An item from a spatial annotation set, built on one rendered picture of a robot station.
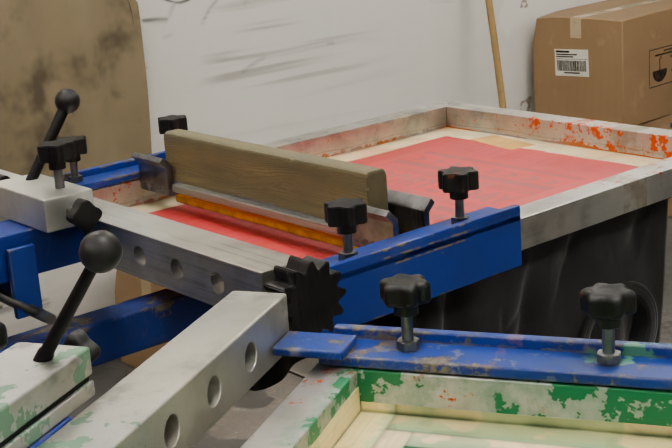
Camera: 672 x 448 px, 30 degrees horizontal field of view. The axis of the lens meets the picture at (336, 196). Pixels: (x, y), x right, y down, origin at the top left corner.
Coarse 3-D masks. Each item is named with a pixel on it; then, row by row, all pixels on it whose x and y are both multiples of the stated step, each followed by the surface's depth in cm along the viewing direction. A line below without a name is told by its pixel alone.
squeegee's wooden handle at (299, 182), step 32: (192, 160) 162; (224, 160) 156; (256, 160) 151; (288, 160) 146; (320, 160) 143; (224, 192) 158; (256, 192) 152; (288, 192) 147; (320, 192) 143; (352, 192) 138; (384, 192) 138
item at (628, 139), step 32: (352, 128) 195; (384, 128) 199; (416, 128) 204; (480, 128) 202; (512, 128) 197; (544, 128) 192; (576, 128) 187; (608, 128) 182; (640, 128) 181; (96, 192) 167; (128, 192) 170; (576, 192) 149; (608, 192) 149; (640, 192) 154; (544, 224) 143; (576, 224) 146
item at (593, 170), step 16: (528, 160) 181; (544, 160) 181; (560, 160) 180; (576, 160) 179; (592, 160) 179; (592, 176) 170; (608, 176) 169; (544, 192) 163; (560, 192) 163; (240, 240) 151; (256, 240) 151; (272, 240) 150; (288, 240) 150; (304, 240) 150; (304, 256) 143; (320, 256) 143
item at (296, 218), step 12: (180, 192) 163; (192, 192) 161; (204, 192) 159; (216, 192) 159; (228, 204) 155; (240, 204) 153; (252, 204) 152; (264, 204) 151; (276, 216) 148; (288, 216) 146; (300, 216) 145; (312, 216) 145; (312, 228) 143; (324, 228) 141
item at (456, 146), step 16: (416, 144) 197; (432, 144) 196; (448, 144) 195; (464, 144) 194; (480, 144) 194; (368, 160) 188; (384, 160) 188; (496, 160) 183; (512, 160) 182; (176, 208) 168; (192, 208) 168; (192, 224) 160; (208, 224) 159; (224, 224) 159; (240, 224) 158; (256, 224) 158
